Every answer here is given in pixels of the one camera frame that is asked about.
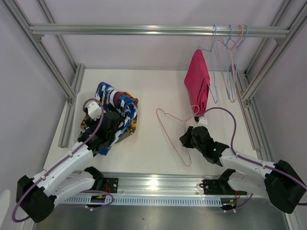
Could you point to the light blue wire hanger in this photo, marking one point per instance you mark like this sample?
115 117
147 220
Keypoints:
231 93

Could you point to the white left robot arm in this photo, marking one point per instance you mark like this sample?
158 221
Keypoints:
39 195

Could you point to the blue white patterned trousers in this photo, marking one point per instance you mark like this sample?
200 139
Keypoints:
115 100

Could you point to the pink hanger of orange trousers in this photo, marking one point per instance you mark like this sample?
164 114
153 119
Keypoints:
224 77

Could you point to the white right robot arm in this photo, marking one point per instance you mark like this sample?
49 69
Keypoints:
277 182

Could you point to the aluminium hanging rail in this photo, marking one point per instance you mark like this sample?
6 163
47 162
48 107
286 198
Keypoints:
167 30

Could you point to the blue hanger of camouflage trousers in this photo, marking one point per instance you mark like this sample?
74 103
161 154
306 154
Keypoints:
234 52

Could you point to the white slotted cable duct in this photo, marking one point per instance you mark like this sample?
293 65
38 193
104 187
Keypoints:
126 200

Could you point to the olive yellow camouflage trousers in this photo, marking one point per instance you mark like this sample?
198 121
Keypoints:
130 131

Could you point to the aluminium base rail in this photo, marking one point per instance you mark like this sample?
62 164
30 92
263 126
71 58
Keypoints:
153 184

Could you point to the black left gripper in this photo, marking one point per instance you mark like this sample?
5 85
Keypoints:
93 125

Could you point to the white plastic basket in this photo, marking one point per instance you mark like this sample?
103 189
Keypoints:
79 114

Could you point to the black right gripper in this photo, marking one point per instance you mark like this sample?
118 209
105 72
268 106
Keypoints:
184 139

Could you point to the pink trousers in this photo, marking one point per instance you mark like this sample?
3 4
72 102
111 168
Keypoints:
197 82

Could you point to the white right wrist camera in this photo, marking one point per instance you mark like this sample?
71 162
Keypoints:
200 121

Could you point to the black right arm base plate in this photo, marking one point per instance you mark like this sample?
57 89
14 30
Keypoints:
216 187

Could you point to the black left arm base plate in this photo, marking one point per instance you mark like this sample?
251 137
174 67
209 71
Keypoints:
109 184

